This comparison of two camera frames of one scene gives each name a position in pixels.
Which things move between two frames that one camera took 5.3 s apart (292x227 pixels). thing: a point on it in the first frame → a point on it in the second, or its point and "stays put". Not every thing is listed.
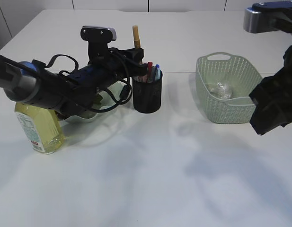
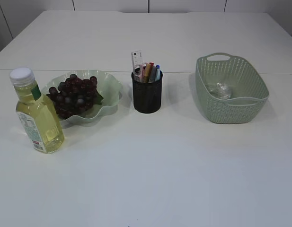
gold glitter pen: x=137 y=44 → x=147 y=74
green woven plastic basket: x=224 y=82 stays put
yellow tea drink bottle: x=42 y=126 stays put
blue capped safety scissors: x=158 y=72 stays put
